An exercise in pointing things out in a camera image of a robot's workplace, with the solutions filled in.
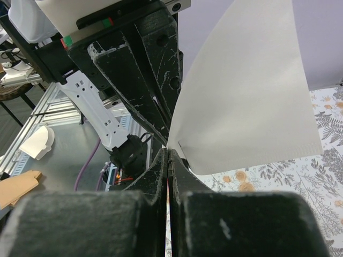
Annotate floral patterned tablecloth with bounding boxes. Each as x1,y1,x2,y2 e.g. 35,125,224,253
197,86,342,256

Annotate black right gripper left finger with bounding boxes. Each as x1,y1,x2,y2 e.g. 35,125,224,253
1,148,168,256

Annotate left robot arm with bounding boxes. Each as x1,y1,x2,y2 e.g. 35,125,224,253
37,1,191,175

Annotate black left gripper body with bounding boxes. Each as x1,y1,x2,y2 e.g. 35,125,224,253
34,0,179,84

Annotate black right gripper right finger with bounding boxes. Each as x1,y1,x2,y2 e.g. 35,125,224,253
168,150,330,256

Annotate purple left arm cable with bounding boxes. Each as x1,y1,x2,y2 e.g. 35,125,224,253
73,139,110,192

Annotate white paper coffee filter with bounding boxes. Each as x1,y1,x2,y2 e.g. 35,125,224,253
167,1,323,175

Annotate white plastic part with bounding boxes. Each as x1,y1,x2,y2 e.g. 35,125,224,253
19,126,55,160

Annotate brown cardboard pieces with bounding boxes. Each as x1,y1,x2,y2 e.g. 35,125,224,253
1,170,42,209

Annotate round wooden stool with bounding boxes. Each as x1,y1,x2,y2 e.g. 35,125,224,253
1,84,35,127

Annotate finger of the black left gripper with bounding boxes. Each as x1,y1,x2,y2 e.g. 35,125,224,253
135,16,183,126
88,41,168,145

